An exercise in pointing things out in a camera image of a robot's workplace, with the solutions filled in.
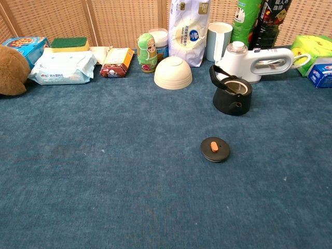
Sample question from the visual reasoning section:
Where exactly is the wicker folding screen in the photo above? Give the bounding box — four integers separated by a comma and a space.
0, 0, 332, 50

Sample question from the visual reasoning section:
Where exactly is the black lid orange knob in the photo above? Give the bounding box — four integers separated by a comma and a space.
200, 136, 231, 163

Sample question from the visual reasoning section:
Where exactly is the light blue wet wipes pack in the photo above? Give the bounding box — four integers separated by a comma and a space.
27, 48, 98, 86

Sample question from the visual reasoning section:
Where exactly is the white plastic pack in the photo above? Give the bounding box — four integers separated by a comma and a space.
89, 46, 114, 65

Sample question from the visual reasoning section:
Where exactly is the dark coffee drink bottle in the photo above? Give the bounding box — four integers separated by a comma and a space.
248, 0, 293, 51

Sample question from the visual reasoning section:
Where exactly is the white steamer power cable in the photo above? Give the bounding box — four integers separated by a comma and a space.
292, 53, 312, 70

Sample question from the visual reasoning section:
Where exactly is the green yellow sponge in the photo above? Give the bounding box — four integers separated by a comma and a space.
50, 37, 90, 53

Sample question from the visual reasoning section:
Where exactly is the green chip can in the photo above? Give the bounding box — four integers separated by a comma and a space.
230, 0, 263, 50

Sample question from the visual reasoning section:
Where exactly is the white paper bag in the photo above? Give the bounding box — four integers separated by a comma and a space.
168, 0, 211, 68

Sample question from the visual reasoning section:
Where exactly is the green tissue pack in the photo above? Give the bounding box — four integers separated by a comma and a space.
290, 35, 332, 76

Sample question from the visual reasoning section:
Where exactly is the blue table cloth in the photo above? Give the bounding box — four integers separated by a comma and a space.
0, 46, 332, 249

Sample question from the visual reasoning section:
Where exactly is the blue white toothpaste box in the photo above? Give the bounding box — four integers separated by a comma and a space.
308, 63, 332, 89

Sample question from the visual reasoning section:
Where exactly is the white lidded jar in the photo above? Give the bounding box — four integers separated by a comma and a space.
148, 27, 170, 63

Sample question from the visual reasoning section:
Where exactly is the cream ceramic bowl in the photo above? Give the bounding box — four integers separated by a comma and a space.
154, 56, 193, 90

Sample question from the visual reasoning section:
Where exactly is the brown plush toy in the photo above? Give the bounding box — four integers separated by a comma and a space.
0, 44, 32, 96

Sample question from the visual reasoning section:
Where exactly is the white handheld garment steamer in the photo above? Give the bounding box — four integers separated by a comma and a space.
215, 40, 295, 84

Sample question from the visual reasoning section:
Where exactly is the green matryoshka doll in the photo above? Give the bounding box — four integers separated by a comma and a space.
136, 33, 158, 74

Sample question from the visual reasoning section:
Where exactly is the black cast iron teapot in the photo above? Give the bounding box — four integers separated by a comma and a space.
209, 64, 254, 116

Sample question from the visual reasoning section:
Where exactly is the brown orange snack box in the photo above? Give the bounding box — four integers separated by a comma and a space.
100, 47, 135, 79

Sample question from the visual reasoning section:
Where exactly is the blue cookie box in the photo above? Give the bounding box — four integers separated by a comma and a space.
1, 36, 51, 70

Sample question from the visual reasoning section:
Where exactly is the light blue white mug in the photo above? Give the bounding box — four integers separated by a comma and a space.
206, 22, 233, 62

